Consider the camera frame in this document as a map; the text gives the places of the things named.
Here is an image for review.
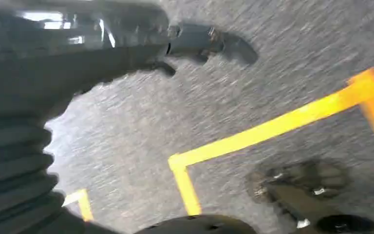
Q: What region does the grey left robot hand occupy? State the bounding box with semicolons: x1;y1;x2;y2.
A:
0;0;259;123

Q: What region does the yellow floor tape square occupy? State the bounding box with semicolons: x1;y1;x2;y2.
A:
168;67;374;216
62;189;94;222

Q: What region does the black robot foot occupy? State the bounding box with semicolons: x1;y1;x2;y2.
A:
245;159;374;234
135;214;259;234

